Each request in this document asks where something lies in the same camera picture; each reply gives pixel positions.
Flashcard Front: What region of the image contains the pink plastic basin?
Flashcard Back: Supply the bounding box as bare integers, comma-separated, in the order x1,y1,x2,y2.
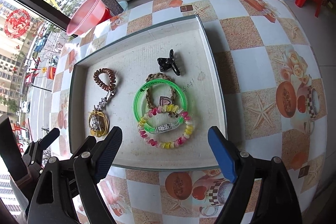
66,0,112,36

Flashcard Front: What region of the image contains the green translucent bangle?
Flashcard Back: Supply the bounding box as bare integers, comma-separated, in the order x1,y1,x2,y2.
133,79,191,135

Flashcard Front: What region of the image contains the person left hand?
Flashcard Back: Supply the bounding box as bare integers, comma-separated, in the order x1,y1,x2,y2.
12,172,33,197

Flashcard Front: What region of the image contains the brown spiral hair tie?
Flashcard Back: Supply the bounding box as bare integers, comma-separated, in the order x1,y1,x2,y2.
93,67,117,92

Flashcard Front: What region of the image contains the green shallow tray box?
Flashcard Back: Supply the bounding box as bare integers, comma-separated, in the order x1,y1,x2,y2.
68,15,227,170

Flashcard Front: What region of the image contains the checkered patterned tablecloth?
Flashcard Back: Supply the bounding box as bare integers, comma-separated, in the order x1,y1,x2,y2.
50,0,327,223

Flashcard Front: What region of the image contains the pink yellow spiral bracelet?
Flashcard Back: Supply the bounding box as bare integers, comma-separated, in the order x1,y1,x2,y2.
137,104,197,150

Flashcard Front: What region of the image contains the black claw hair clip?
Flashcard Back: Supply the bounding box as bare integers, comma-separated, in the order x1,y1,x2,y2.
157,49,181,76

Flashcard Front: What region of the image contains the yellow bow hair tie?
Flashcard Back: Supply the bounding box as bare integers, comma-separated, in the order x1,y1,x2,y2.
88,110,111,138

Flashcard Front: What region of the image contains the brown braided hair tie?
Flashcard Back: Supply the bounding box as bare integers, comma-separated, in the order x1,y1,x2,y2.
144,72,177,118

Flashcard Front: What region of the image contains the red paper window decoration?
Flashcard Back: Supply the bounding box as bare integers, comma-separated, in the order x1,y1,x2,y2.
3,9,31,39

